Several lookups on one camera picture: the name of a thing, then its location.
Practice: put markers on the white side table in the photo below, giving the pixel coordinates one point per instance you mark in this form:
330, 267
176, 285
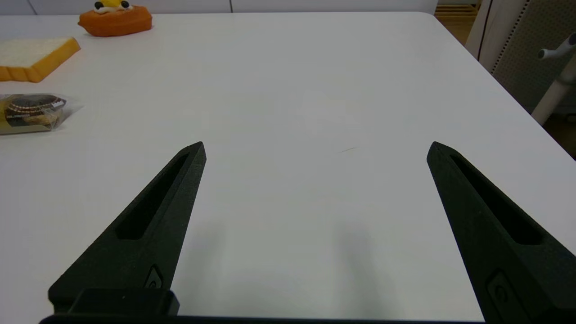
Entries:
555, 90

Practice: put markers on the grey perforated panel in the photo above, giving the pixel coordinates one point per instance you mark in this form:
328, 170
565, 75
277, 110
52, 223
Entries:
522, 49

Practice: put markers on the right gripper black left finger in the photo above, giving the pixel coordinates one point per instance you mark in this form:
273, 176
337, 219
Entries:
162, 225

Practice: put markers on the orange toy fruit tart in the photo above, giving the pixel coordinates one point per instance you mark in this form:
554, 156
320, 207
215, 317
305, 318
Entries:
118, 21

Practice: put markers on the toy bread slice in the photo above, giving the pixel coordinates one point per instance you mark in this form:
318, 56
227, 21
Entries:
31, 60

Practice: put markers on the gold chocolate balls pack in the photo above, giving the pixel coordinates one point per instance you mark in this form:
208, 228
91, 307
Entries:
31, 112

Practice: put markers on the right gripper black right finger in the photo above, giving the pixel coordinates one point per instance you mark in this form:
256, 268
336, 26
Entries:
495, 252

